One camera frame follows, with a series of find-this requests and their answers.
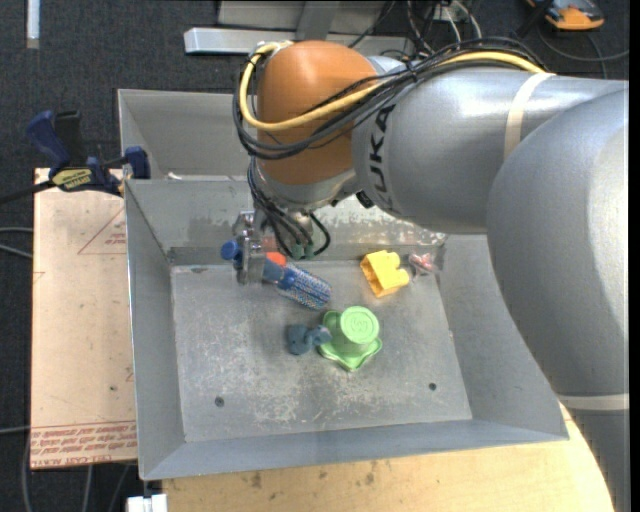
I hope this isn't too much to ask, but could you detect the blue-grey toy animal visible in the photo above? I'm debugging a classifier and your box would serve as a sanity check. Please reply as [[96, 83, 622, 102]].
[[284, 323, 333, 357]]

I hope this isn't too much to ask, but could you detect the grey metal bin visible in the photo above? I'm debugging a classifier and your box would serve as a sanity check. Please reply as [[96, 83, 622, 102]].
[[117, 88, 570, 482]]

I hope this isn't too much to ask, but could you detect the green toy cup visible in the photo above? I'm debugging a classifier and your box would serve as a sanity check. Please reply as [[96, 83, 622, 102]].
[[322, 305, 381, 358]]

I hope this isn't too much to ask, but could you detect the yellow toy building brick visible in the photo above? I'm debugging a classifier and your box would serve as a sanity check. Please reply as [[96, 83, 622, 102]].
[[359, 249, 412, 299]]

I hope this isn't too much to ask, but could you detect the light green star-shaped plate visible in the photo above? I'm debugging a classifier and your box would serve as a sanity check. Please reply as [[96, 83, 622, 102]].
[[315, 335, 384, 373]]

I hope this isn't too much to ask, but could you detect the clear pinkish plastic piece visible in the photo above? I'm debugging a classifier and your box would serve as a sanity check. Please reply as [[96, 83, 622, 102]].
[[408, 251, 444, 277]]

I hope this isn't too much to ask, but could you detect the brown cardboard board red print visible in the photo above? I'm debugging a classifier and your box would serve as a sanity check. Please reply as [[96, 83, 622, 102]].
[[29, 167, 139, 471]]

